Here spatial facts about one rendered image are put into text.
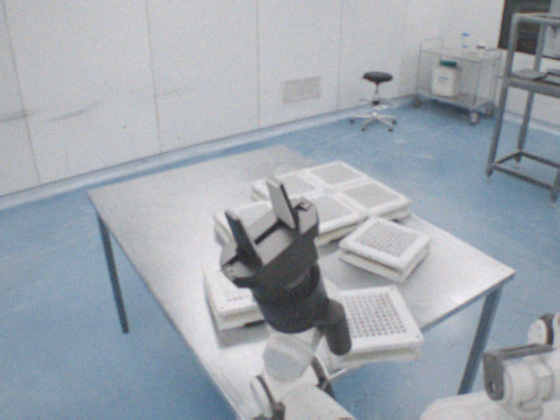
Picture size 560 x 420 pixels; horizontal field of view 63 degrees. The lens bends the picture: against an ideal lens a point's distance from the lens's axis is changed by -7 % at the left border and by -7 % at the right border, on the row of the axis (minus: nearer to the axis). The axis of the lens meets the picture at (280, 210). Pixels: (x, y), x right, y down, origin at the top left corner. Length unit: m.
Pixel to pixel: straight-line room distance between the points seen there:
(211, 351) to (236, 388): 0.15
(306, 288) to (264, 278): 0.07
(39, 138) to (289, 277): 4.00
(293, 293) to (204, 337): 0.88
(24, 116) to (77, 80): 0.53
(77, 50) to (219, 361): 3.44
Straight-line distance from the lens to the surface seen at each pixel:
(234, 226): 0.47
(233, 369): 1.32
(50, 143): 4.47
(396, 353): 1.35
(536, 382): 0.70
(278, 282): 0.54
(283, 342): 0.64
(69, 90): 4.41
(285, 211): 0.50
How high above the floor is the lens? 1.81
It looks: 28 degrees down
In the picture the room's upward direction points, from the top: straight up
